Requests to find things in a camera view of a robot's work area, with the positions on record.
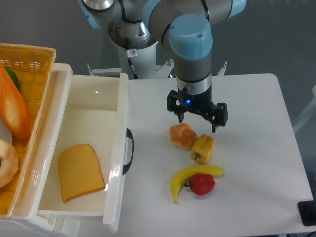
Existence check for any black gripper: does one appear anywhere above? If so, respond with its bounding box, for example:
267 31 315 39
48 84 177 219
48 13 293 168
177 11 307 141
167 87 228 133

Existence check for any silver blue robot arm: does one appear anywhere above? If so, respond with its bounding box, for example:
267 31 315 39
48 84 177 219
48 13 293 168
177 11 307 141
79 0 246 131

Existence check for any white drawer cabinet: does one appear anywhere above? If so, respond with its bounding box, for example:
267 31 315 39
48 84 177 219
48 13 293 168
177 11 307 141
0 63 80 237

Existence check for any knotted bread roll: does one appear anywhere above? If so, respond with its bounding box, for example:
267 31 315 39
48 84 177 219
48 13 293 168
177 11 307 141
169 123 198 151

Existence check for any yellow bell pepper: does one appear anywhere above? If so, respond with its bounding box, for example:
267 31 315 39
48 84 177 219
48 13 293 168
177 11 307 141
191 134 214 164

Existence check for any yellow banana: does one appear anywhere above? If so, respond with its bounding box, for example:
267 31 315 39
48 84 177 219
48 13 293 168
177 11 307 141
170 165 225 204

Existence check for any red bell pepper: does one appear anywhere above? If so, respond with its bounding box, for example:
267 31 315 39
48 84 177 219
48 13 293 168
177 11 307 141
183 173 216 196

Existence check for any toast bread slice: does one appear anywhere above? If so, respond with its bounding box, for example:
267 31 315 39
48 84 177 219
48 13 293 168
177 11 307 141
58 144 106 202

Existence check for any black device at edge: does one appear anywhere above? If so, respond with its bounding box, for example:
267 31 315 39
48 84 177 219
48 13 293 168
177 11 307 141
297 200 316 226

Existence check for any yellow woven basket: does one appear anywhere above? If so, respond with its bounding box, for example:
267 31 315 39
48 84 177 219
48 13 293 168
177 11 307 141
0 43 56 219

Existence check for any orange baguette bread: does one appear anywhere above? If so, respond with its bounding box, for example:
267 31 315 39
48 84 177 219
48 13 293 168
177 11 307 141
0 66 33 139

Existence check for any green pepper in basket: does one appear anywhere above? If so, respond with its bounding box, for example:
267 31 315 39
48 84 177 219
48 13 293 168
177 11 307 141
4 67 20 91

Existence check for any beige bagel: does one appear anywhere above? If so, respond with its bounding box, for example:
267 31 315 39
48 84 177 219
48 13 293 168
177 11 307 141
0 139 18 188

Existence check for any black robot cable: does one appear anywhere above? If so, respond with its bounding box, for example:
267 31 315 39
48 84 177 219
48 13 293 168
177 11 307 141
124 37 139 80

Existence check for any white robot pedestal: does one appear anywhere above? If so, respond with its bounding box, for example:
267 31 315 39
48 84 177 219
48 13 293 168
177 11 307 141
117 41 158 79

